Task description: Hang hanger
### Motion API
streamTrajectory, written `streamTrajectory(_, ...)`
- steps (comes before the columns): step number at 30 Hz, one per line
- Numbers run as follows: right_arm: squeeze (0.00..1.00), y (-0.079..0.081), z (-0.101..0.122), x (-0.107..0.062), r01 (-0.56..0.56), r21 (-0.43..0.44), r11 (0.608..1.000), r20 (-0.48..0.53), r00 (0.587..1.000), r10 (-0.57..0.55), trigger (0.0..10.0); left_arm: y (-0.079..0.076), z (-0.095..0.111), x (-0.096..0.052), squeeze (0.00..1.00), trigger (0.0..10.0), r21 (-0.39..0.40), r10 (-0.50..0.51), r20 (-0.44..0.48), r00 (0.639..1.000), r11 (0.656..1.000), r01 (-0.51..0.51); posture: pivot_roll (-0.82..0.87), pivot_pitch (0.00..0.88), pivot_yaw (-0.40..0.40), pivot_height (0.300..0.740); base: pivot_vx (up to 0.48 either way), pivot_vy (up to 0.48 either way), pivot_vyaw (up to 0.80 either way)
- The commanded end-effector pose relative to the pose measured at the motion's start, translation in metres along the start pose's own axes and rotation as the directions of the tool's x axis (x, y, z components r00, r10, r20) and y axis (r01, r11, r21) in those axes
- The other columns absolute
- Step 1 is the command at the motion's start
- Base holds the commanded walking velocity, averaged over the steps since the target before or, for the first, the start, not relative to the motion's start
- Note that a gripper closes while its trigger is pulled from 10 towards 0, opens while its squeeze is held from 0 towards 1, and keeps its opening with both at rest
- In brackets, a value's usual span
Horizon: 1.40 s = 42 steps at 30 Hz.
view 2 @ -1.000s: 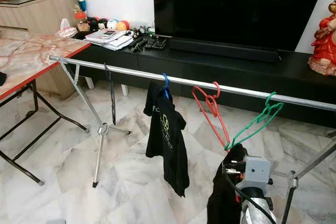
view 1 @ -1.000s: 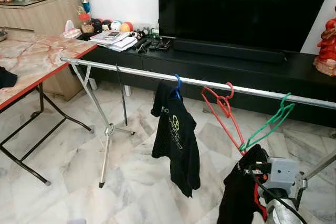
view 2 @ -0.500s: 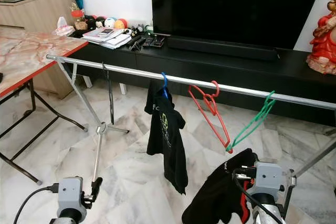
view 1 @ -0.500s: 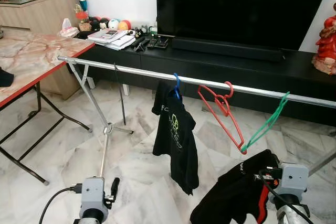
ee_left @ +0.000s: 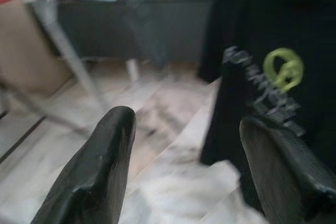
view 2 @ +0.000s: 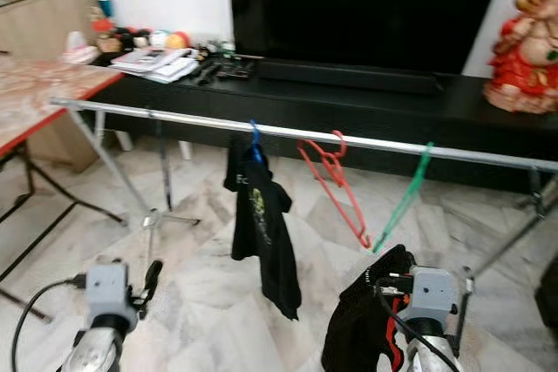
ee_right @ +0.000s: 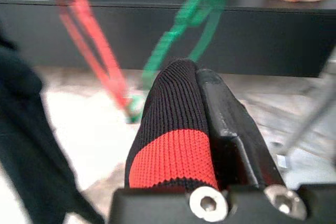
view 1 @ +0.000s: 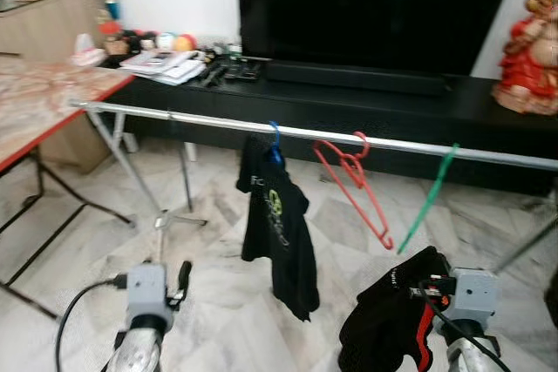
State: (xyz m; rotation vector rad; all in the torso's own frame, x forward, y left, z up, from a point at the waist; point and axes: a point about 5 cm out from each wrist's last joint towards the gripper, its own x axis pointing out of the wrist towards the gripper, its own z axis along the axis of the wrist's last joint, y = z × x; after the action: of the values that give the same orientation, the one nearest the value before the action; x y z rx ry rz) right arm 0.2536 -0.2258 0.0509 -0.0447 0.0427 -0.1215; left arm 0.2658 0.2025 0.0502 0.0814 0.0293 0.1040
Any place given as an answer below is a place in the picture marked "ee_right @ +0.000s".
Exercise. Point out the right gripper knit-covered left finger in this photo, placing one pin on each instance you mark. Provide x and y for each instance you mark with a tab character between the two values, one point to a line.
173	119

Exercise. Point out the red plastic clothes hanger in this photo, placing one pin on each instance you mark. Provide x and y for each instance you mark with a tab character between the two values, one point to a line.
101	45

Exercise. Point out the black printed t-shirt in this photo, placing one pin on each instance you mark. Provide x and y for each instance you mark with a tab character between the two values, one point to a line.
26	129

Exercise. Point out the black tv console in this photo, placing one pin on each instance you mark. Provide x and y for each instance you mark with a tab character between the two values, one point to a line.
262	37

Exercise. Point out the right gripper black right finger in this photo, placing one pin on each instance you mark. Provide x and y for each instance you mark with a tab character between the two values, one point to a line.
236	140

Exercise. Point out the green plastic clothes hanger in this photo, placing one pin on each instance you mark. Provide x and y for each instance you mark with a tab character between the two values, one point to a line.
168	37

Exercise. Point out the metal clothes rack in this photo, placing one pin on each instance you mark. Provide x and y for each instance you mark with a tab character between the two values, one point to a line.
304	119

